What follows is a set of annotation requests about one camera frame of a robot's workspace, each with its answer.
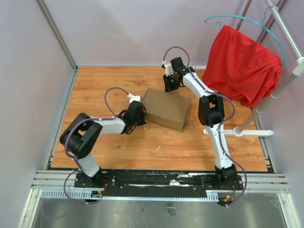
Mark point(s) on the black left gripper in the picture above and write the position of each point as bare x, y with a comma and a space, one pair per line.
143, 122

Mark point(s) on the brown cardboard box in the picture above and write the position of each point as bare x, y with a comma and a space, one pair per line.
166, 109

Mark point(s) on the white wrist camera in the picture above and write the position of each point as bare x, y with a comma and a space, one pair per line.
168, 68
133, 98

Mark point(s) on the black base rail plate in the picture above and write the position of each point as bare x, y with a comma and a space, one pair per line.
158, 183

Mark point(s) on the white metal clothes rack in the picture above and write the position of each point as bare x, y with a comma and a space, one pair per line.
298, 71

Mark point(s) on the grey slotted cable duct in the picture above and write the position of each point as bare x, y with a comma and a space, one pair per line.
74, 194

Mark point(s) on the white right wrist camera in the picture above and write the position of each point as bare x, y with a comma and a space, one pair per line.
168, 68

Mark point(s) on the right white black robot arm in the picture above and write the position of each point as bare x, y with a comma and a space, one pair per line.
210, 114

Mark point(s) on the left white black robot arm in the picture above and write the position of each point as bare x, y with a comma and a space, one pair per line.
81, 135

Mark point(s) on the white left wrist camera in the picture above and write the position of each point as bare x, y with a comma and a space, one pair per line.
133, 98

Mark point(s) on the red cloth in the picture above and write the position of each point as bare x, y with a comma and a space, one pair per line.
240, 68

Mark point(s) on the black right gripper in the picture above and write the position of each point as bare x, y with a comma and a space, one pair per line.
167, 88

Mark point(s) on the teal clothes hanger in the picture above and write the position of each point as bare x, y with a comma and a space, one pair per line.
219, 24

